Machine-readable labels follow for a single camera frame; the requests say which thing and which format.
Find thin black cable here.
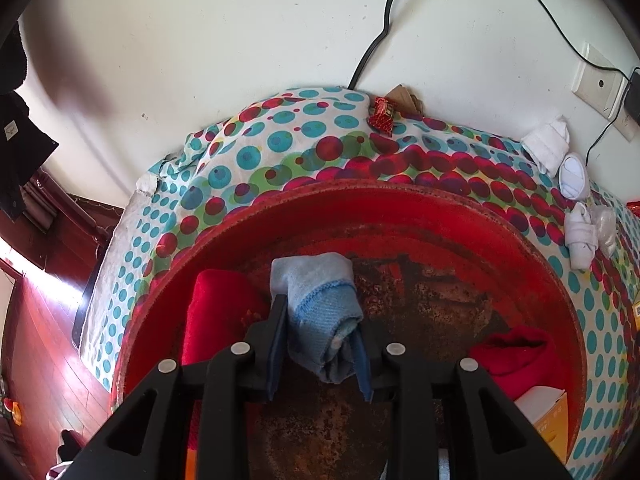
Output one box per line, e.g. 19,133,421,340
510,0,633,78

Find dark wooden furniture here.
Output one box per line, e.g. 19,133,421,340
0,170,126,356

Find light blue sock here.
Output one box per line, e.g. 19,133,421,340
270,252,365,386

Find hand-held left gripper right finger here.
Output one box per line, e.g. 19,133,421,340
350,322,573,480

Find dark garment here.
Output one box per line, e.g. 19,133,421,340
0,20,60,221

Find white mattress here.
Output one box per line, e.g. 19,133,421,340
77,175,161,361

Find red sock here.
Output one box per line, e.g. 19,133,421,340
467,325,568,403
181,270,271,368

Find orange floor toy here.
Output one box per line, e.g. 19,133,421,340
0,397,24,426

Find polka dot bedspread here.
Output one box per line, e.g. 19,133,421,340
80,86,640,480

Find brown cardboard piece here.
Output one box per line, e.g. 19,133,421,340
387,84,426,115

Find yellow cardboard box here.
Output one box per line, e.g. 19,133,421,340
514,386,571,471

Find red candy wrapper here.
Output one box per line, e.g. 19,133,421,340
368,97,398,134

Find clear plastic bag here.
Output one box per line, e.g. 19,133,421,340
592,206,619,257

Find black power adapter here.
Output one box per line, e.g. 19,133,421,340
622,67,640,123

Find black white shoe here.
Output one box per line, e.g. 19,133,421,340
47,430,87,480

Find black adapter cable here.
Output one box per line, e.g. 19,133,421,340
585,117,619,171

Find thick black cable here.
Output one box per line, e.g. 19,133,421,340
347,0,407,90

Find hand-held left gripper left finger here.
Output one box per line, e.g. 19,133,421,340
65,295,289,480

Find white wall socket plate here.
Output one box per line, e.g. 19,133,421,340
571,42,640,143

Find red plastic basin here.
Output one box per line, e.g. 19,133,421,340
111,180,588,480

